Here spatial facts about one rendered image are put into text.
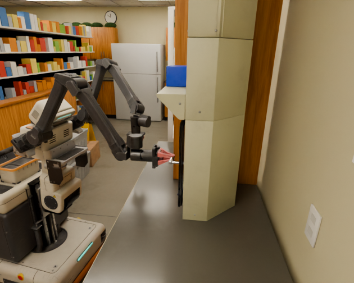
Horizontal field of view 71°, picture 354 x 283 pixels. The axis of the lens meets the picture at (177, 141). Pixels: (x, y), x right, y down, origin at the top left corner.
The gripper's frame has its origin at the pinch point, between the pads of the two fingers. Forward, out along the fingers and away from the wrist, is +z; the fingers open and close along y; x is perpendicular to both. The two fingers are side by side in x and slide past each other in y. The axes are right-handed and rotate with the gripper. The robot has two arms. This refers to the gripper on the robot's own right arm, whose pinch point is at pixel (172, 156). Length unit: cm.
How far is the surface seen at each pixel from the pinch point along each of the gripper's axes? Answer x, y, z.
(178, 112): -10.9, 24.2, 3.5
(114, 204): 125, -120, -84
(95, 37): 508, 75, -258
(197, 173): -10.7, -1.9, 12.0
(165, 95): -10.9, 30.6, -1.5
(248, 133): 26.6, 5.0, 37.8
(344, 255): -52, 0, 50
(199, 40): -11, 50, 11
